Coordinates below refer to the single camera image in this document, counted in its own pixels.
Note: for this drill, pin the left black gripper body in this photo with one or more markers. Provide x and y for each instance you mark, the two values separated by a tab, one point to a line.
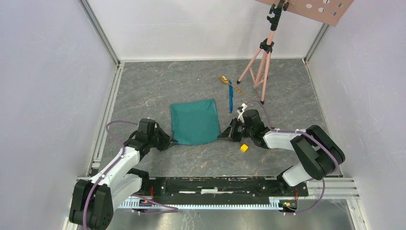
158	140

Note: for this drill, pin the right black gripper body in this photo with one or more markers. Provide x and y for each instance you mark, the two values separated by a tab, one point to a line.
243	131

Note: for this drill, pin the teal cloth napkin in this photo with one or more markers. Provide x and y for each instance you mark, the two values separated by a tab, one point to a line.
195	123

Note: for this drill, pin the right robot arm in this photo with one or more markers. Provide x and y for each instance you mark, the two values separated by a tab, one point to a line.
318	154

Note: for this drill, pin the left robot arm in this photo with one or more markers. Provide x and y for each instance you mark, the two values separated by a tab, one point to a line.
95	200

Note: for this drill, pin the yellow small cube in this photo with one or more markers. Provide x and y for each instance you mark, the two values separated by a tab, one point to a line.
243	148

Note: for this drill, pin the gold metal spoon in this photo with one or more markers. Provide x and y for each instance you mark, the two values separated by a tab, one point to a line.
225	80

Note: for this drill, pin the pink tripod stand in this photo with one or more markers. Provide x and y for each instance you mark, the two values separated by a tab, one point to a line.
266	47

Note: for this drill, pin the pink perforated board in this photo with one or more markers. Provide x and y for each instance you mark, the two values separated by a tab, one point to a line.
325	11

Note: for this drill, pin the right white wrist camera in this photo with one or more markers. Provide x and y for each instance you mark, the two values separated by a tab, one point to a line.
240	111

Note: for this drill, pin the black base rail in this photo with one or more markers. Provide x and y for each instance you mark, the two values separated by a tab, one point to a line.
214	193

